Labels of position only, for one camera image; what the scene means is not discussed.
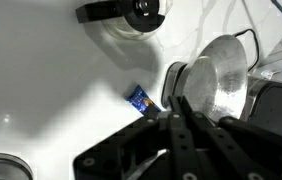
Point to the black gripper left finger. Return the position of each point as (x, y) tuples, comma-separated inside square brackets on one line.
[(114, 150)]

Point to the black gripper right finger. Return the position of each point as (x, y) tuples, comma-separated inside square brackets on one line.
[(234, 150)]

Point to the silver metal bowl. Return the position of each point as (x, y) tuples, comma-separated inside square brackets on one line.
[(214, 80)]

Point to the blue snack packet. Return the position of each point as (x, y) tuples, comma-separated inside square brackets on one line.
[(137, 98)]

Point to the silver utensil holder pot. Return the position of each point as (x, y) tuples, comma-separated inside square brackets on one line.
[(1, 168)]

